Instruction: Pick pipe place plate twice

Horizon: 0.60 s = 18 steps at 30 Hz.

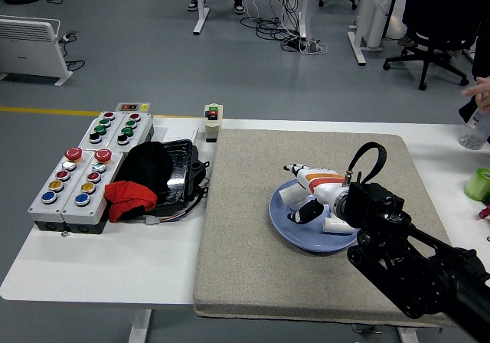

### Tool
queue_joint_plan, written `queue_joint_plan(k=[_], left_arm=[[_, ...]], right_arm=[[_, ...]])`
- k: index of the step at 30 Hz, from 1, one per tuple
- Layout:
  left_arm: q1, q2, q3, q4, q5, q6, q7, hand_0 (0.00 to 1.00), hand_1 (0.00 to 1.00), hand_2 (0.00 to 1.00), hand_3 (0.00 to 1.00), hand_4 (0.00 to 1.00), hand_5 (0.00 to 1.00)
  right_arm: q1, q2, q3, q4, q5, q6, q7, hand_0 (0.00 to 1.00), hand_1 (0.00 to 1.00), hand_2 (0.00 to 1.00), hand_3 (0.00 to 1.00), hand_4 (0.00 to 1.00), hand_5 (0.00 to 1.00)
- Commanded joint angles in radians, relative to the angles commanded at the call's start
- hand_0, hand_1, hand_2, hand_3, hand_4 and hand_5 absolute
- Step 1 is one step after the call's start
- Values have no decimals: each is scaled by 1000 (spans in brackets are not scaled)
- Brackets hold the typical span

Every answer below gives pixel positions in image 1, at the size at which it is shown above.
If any small beige switch panel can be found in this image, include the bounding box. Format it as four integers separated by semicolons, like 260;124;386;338
116;102;153;116

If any red cloth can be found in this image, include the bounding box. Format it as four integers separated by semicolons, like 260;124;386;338
103;181;159;223

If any tangle of floor cables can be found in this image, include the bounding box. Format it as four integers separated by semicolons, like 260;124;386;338
240;0;329;56

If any green tape roll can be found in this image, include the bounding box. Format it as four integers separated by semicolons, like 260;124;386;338
463;167;490;203

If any grey emergency stop button box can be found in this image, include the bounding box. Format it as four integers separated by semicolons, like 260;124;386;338
60;149;126;235
28;147;93;232

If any glossy black foot pedal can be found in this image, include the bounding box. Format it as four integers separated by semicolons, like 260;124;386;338
152;139;211;211

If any grey-brown table mat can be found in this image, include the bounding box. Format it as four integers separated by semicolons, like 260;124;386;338
193;128;456;328

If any person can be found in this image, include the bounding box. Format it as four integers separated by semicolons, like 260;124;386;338
458;19;490;125

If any grey green-button control box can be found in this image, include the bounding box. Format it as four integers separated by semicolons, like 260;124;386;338
106;112;155;153
77;111;126;151

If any blue plate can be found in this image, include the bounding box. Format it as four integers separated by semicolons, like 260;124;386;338
267;178;363;253

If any white table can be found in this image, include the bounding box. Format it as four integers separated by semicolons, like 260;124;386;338
0;117;490;343

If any pedal wire bundle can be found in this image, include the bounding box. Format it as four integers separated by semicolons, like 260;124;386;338
133;184;211;226

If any person's left hand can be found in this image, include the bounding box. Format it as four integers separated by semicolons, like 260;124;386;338
460;75;490;114

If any beige start-stop switch box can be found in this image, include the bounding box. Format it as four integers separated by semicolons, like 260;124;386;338
203;103;225;144

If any white desk leg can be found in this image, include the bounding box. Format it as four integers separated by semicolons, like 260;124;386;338
296;0;309;40
192;0;211;35

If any white desk frame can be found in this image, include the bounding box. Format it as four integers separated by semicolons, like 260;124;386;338
347;0;403;67

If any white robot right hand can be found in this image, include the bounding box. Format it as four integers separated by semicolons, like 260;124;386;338
283;162;348;225

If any clear plastic bottle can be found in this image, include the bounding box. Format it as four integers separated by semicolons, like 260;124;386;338
458;108;490;151

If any black cloth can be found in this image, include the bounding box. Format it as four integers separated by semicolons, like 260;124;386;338
113;141;175;203

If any white panel heater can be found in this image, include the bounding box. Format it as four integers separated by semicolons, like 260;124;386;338
0;15;74;88

